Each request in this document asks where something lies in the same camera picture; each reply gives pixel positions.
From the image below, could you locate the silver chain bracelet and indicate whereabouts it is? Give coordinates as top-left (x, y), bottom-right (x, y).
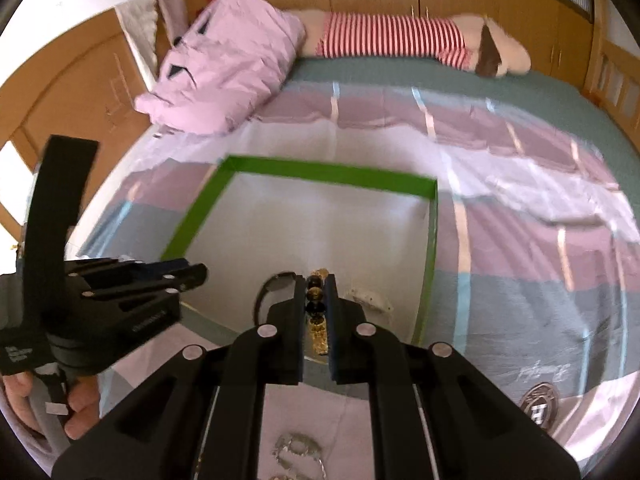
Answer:
top-left (269, 431), bottom-right (329, 480)

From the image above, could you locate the white wrist watch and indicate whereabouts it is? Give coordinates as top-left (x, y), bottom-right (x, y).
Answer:
top-left (349, 287), bottom-right (393, 313)

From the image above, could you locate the black wrist watch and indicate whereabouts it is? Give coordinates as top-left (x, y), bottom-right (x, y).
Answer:
top-left (253, 271), bottom-right (297, 326)

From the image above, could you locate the person's left hand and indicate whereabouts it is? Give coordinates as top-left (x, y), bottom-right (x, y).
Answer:
top-left (1, 372), bottom-right (100, 440)

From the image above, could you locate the patchwork bed sheet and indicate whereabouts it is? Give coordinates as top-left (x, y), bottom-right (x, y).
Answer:
top-left (74, 60), bottom-right (639, 477)

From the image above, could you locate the green cardboard box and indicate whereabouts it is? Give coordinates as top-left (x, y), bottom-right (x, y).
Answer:
top-left (163, 155), bottom-right (438, 344)

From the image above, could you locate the wooden bed headboard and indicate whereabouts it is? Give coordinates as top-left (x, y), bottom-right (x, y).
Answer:
top-left (1, 10), bottom-right (150, 206)

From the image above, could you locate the pink crumpled quilt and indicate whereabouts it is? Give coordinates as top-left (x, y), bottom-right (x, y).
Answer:
top-left (134, 0), bottom-right (306, 134)

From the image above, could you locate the striped plush dog toy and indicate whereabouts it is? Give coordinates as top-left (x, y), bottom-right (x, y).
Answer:
top-left (293, 10), bottom-right (532, 78)

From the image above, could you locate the wooden bed footboard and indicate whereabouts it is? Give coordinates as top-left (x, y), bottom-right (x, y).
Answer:
top-left (582, 0), bottom-right (639, 150)

